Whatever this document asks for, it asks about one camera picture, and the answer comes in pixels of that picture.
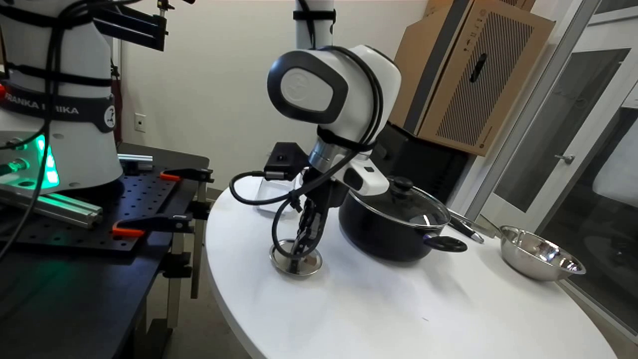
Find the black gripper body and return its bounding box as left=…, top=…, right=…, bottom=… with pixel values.
left=299, top=170, right=335, bottom=220

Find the glass lid with black knob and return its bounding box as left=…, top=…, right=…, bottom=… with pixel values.
left=345, top=176, right=453, bottom=234

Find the large black pot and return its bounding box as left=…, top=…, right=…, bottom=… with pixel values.
left=337, top=176, right=471, bottom=266

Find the large black hard case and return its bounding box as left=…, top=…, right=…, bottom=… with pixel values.
left=357, top=123, right=479, bottom=208

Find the black clamp with orange tip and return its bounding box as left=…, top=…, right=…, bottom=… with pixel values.
left=108, top=210, right=216, bottom=244
left=158, top=166, right=218, bottom=186

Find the brown cardboard box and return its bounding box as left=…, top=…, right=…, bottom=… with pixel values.
left=389, top=0, right=559, bottom=160

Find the steel mixing bowl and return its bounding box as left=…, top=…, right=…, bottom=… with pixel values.
left=497, top=224, right=589, bottom=284

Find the black perforated workbench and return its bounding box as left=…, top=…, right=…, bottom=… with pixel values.
left=0, top=142, right=216, bottom=359

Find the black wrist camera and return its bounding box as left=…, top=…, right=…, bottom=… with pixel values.
left=262, top=140, right=311, bottom=184

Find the black mounted camera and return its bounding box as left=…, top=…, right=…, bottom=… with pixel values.
left=92, top=0, right=170, bottom=55

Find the aluminium rail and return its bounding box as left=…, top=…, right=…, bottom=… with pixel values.
left=0, top=180, right=106, bottom=230

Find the black base cable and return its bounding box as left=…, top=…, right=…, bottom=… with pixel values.
left=0, top=0, right=96, bottom=262

